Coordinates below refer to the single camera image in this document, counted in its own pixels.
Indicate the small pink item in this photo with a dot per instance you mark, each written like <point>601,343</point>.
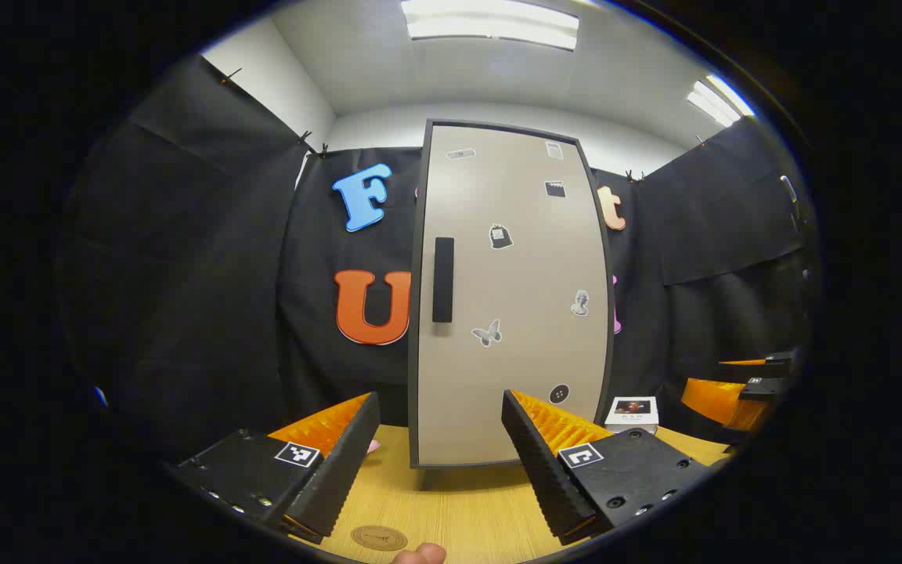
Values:
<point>373,446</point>

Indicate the dark grey cabinet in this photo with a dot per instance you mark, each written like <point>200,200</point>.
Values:
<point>414,352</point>

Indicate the white book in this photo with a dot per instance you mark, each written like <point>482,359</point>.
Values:
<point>631,415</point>

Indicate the black backdrop cloth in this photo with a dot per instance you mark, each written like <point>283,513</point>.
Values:
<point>185,274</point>

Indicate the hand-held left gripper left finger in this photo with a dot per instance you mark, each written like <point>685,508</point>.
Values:
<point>341,470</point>

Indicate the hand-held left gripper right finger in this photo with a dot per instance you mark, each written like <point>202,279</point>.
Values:
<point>545,470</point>

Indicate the grey cabinet door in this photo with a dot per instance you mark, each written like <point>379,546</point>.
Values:
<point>521,313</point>

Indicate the large ceiling light panel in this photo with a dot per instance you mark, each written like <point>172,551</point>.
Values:
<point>490,23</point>

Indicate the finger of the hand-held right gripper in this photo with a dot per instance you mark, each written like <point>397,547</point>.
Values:
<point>721,401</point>
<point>764,364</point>

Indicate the round brown coaster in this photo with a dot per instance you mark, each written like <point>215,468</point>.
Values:
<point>379,537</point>

